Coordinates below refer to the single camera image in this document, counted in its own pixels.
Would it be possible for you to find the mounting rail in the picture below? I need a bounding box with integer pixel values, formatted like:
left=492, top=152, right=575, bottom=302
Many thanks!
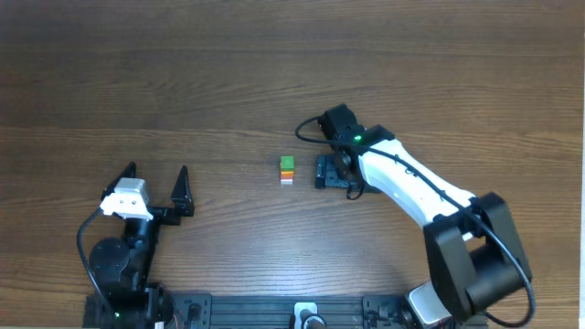
left=83, top=292, right=491, bottom=329

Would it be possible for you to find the black cable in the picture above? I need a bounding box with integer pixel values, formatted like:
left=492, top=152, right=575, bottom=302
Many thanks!
left=293, top=114, right=537, bottom=329
left=75, top=207, right=116, bottom=317

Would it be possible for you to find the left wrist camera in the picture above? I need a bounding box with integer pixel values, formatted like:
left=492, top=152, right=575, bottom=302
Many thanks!
left=99, top=177, right=154, bottom=222

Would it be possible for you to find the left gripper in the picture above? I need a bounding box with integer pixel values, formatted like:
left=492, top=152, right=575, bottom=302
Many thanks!
left=101, top=161, right=197, bottom=227

